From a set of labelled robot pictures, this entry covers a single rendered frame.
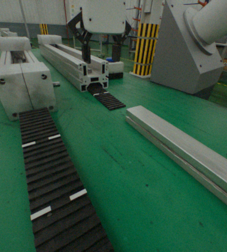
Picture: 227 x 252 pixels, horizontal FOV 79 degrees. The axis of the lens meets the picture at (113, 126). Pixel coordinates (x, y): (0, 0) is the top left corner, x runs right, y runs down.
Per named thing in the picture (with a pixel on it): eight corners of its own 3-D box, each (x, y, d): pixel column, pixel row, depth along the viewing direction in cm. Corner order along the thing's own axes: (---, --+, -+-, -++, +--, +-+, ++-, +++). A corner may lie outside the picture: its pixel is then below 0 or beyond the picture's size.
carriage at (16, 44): (33, 57, 58) (29, 39, 55) (3, 59, 53) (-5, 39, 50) (30, 52, 69) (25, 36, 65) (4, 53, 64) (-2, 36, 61)
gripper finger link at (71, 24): (64, 5, 26) (70, 38, 30) (99, 3, 29) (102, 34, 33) (62, 6, 27) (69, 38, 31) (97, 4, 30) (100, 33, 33)
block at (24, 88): (68, 109, 34) (61, 68, 29) (10, 121, 29) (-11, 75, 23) (59, 95, 41) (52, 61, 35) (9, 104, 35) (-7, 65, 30)
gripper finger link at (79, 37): (75, 31, 29) (78, 64, 33) (90, 31, 30) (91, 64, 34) (71, 30, 31) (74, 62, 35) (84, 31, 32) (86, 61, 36)
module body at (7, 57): (50, 97, 40) (43, 66, 35) (9, 104, 35) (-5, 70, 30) (26, 55, 94) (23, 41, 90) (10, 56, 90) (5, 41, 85)
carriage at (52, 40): (62, 49, 84) (61, 36, 80) (43, 49, 79) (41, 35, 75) (56, 46, 95) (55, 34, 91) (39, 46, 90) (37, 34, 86)
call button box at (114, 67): (123, 77, 59) (124, 61, 55) (103, 80, 55) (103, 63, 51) (113, 73, 64) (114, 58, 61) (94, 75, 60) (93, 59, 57)
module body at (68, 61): (108, 88, 48) (109, 61, 43) (80, 92, 44) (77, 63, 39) (55, 54, 103) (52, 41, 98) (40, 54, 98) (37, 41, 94)
